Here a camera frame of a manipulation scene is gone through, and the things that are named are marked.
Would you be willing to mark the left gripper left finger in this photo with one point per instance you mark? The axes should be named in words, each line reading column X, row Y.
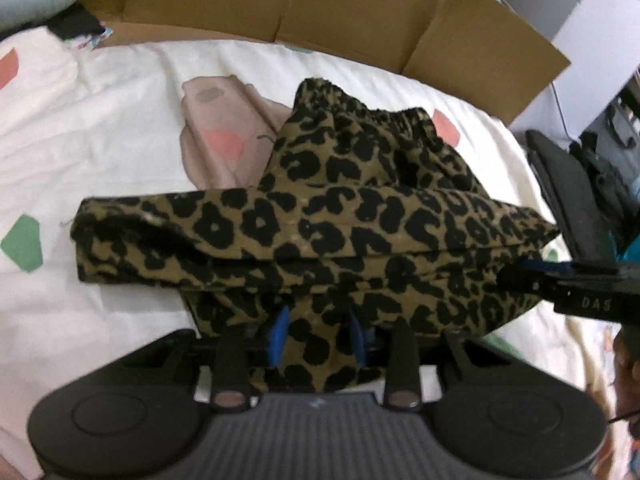
column 277, row 335

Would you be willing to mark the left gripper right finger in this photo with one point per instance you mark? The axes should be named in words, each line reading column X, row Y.
column 362, row 337

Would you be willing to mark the leopard print garment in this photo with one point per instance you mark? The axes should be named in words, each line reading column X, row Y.
column 360, row 215

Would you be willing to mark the person's right hand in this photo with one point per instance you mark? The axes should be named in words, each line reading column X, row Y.
column 626, row 385

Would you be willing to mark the teal printed bag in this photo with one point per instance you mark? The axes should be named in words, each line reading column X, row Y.
column 626, row 254

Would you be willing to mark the black bag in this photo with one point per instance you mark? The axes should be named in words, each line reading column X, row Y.
column 566, row 189

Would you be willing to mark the white cartoon bed sheet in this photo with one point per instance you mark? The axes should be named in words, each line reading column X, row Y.
column 107, row 122

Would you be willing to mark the black garment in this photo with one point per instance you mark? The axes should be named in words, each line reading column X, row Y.
column 75, row 23

